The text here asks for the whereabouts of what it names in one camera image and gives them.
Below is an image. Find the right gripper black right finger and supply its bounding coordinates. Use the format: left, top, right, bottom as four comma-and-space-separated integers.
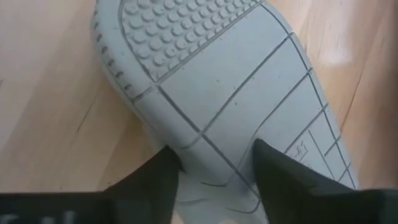
252, 138, 355, 224

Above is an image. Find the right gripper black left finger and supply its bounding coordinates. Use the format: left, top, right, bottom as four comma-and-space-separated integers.
104, 144, 185, 224

